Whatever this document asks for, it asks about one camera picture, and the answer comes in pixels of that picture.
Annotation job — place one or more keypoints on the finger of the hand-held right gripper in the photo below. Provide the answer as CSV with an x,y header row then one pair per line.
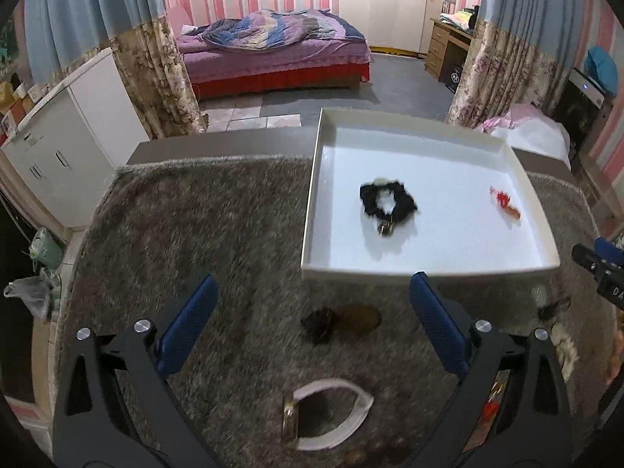
x,y
587,256

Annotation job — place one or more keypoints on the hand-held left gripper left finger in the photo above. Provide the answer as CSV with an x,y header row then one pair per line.
x,y
190,321

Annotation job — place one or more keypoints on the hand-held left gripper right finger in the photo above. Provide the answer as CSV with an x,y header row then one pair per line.
x,y
434,317

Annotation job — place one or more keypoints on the cream fluffy scrunchie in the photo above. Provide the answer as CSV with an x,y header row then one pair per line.
x,y
565,351

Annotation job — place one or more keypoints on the brown hair clip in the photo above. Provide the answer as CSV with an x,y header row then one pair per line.
x,y
358,319

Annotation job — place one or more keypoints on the white shallow tray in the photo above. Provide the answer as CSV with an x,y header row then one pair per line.
x,y
438,234

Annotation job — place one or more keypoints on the red tassel hair clip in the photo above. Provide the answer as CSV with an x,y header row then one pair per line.
x,y
492,407
502,201

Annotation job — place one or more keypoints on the black scrunchie with charm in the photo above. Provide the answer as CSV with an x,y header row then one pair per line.
x,y
370,200

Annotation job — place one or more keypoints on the grey shaggy rug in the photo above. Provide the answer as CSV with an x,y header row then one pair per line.
x,y
195,234

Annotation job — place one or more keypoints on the pink white cloth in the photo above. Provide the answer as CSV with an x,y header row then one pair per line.
x,y
531,131

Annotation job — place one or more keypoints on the black air purifier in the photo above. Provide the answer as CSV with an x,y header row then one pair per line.
x,y
580,107

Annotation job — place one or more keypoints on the clear plastic bag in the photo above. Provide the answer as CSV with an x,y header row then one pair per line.
x,y
34,297

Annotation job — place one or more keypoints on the green pot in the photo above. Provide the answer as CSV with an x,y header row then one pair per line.
x,y
46,248

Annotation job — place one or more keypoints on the blue cloth cover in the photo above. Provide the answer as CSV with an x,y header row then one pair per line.
x,y
602,66

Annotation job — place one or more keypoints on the blue floral curtain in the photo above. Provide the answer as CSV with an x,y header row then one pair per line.
x,y
146,58
507,58

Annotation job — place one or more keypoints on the white cabinet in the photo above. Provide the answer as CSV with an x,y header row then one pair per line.
x,y
73,131

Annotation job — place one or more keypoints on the black box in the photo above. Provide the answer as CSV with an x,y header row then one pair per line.
x,y
449,78

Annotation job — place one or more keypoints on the wooden desk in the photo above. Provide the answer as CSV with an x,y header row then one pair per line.
x,y
438,44

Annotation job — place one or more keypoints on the purple bed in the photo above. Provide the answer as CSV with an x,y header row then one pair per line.
x,y
273,66

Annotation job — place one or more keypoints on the small white box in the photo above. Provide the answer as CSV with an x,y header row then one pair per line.
x,y
35,93

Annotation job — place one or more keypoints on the yellow plush toy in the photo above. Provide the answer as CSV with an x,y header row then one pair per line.
x,y
6,92

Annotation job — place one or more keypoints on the striped purple quilt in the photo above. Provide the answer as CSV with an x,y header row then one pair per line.
x,y
263,29

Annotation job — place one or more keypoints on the pink headboard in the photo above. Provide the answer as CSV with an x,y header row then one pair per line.
x,y
178,17

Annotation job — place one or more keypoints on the white wardrobe with decals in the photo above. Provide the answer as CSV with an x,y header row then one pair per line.
x,y
390,9

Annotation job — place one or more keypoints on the teal wall poster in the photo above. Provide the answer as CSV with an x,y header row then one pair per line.
x,y
7,44

